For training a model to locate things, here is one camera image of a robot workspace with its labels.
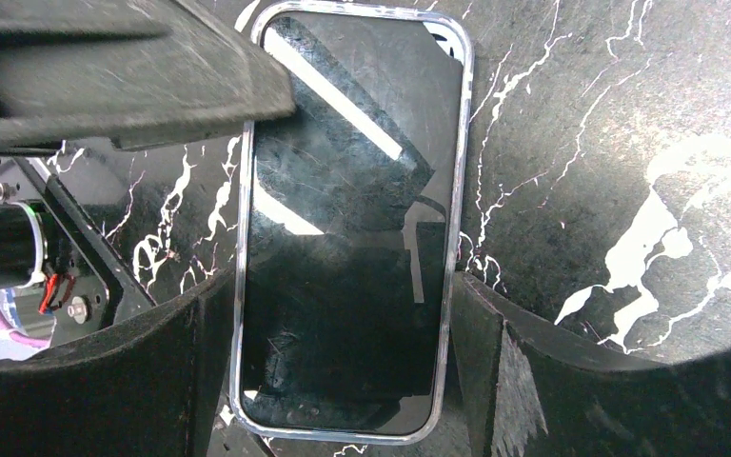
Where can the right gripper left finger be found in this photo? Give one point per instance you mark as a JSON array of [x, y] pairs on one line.
[[148, 386]]

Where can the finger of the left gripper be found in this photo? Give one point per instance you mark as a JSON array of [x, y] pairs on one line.
[[142, 74]]

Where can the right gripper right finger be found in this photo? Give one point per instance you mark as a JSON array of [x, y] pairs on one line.
[[531, 388]]

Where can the phone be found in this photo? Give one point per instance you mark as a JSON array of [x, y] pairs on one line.
[[348, 227]]

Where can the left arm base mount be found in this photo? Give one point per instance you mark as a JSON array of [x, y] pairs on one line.
[[82, 196]]

